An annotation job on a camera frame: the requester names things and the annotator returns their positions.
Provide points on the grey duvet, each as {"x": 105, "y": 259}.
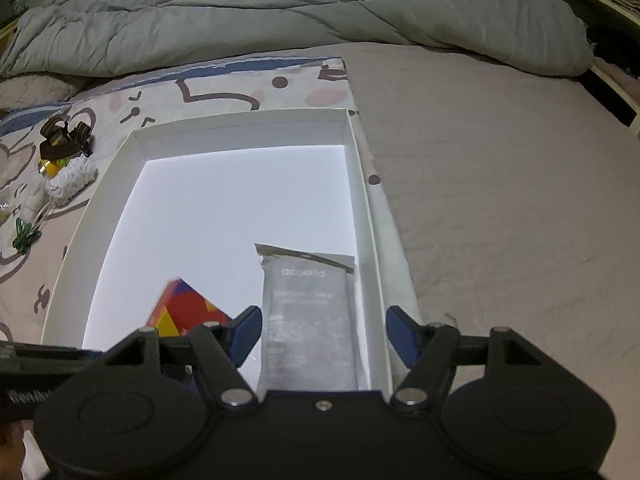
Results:
{"x": 300, "y": 5}

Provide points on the yellow toy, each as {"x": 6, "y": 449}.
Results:
{"x": 52, "y": 166}

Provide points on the cream wooden shelf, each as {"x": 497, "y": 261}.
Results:
{"x": 612, "y": 85}

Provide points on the colourful puzzle cube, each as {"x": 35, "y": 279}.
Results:
{"x": 187, "y": 307}

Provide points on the grey foil packet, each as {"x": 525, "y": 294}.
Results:
{"x": 305, "y": 320}

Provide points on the beige bed sheet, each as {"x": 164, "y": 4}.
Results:
{"x": 500, "y": 185}

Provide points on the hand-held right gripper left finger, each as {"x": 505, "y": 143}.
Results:
{"x": 247, "y": 327}

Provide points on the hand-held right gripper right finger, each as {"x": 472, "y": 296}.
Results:
{"x": 400, "y": 332}

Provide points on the white cardboard box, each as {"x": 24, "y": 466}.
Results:
{"x": 225, "y": 195}

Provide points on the white yarn bundle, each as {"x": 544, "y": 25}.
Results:
{"x": 70, "y": 180}

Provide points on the printed blanket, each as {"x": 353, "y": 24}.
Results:
{"x": 60, "y": 270}

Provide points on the beige pillow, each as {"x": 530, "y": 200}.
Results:
{"x": 35, "y": 94}

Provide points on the brown hair clip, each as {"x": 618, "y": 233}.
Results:
{"x": 62, "y": 142}

